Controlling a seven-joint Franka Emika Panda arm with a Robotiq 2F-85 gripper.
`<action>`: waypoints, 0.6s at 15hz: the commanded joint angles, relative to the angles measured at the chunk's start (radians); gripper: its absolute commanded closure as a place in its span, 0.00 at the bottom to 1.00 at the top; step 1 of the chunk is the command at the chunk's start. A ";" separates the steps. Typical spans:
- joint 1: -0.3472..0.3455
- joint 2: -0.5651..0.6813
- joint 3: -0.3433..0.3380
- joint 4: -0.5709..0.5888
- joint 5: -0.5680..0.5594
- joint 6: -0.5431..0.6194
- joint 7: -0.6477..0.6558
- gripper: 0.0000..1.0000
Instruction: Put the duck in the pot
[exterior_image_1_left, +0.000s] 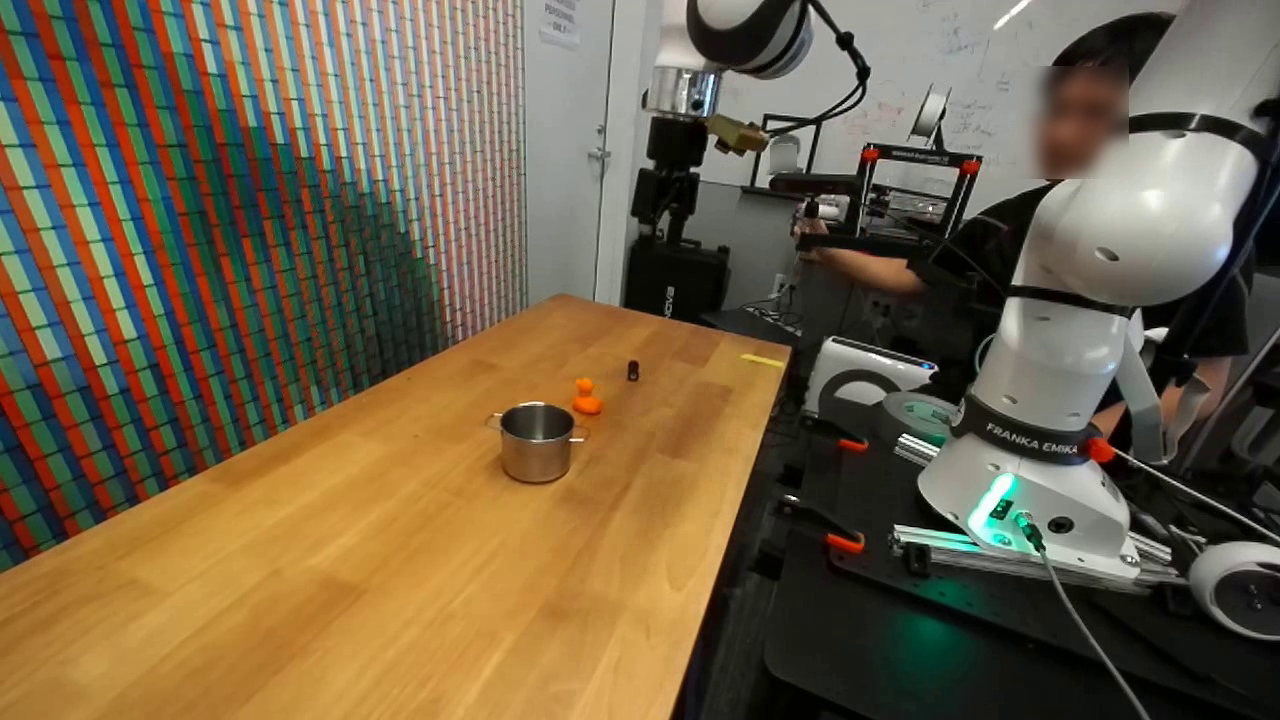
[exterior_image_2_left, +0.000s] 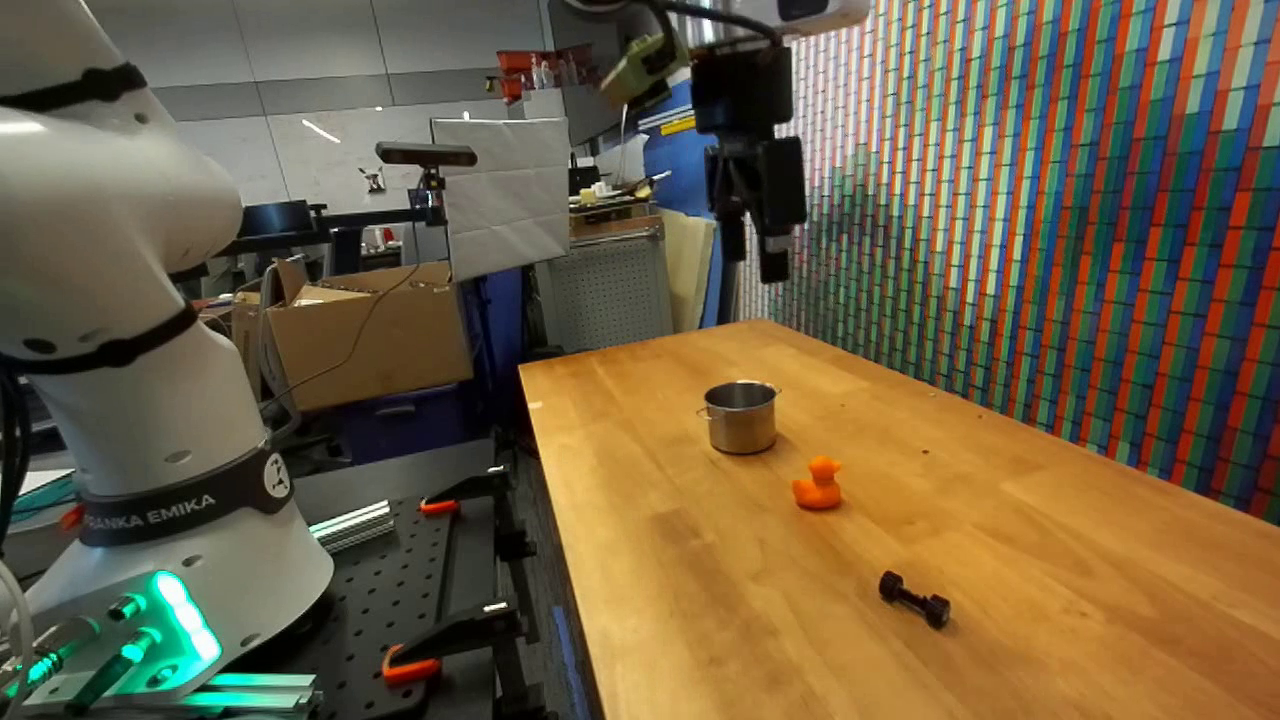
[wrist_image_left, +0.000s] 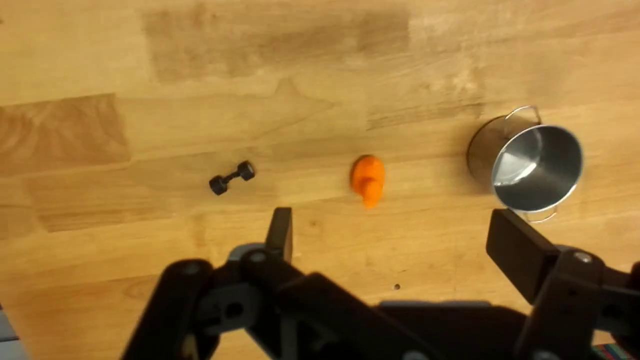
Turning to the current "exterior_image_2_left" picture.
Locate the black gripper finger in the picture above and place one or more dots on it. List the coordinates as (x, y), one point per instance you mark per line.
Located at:
(729, 201)
(786, 201)

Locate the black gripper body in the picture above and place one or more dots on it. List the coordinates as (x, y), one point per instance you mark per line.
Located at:
(742, 91)

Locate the orange rubber duck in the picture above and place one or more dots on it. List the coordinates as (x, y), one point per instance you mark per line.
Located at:
(817, 490)

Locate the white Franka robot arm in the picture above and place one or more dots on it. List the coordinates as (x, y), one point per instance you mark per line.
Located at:
(121, 201)

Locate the small steel pot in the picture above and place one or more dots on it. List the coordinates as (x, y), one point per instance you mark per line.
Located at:
(742, 422)

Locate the blue object behind table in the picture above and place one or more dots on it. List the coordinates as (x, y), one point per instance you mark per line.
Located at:
(673, 175)

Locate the white board panel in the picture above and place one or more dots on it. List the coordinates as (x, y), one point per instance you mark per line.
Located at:
(507, 193)

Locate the cardboard box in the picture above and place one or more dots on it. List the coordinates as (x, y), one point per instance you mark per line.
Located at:
(362, 335)

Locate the small black dumbbell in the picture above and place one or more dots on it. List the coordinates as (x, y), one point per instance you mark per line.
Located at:
(912, 600)

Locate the short aluminium profile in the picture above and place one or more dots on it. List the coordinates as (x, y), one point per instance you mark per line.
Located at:
(354, 521)

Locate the black perforated mounting table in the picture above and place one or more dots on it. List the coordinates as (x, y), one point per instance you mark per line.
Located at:
(386, 584)

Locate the wrist camera with yellowish mount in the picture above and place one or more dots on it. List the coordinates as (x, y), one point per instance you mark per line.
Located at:
(643, 67)

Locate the black stereo camera bar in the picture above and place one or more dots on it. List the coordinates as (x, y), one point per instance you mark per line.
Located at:
(427, 155)

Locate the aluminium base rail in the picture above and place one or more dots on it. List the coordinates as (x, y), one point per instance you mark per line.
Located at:
(253, 689)

